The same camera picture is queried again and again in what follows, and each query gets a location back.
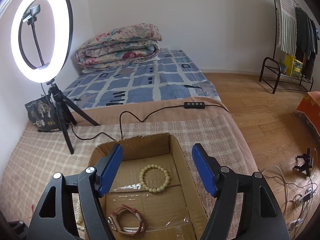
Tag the black gripper on floor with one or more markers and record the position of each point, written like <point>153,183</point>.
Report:
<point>307,166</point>

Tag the beige plaid blanket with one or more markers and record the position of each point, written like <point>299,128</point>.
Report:
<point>38,155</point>

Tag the black snack bag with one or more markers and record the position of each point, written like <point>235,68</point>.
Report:
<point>41,113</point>

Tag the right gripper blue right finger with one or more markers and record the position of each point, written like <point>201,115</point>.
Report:
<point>261,216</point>

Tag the blue checked bed sheet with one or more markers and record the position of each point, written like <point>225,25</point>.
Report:
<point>172,76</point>

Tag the yellow box on rack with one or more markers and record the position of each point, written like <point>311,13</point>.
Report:
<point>294,66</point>

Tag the black phone holder clamp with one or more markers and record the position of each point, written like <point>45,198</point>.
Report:
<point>30,16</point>

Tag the brown cardboard box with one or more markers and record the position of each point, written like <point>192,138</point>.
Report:
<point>155,178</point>

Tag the dark hanging clothes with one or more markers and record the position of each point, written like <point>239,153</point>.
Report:
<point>307,42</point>

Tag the white ring light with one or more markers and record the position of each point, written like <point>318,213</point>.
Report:
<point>41,50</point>

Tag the brown strap wristwatch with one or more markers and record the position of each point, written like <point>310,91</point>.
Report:
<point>126,220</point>

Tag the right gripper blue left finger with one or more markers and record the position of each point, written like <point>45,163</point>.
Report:
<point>54,216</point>

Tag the white power strip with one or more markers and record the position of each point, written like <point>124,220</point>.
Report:
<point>302,199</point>

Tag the striped white towel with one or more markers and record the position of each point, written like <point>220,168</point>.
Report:
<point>287,26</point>

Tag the black tripod stand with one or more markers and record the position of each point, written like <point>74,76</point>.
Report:
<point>64,115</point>

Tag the folded floral quilt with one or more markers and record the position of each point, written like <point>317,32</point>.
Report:
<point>120,47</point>

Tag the black inline remote control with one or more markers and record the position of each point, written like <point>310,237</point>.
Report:
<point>194,105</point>

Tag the black clothes rack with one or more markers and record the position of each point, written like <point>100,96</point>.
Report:
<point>271,75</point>

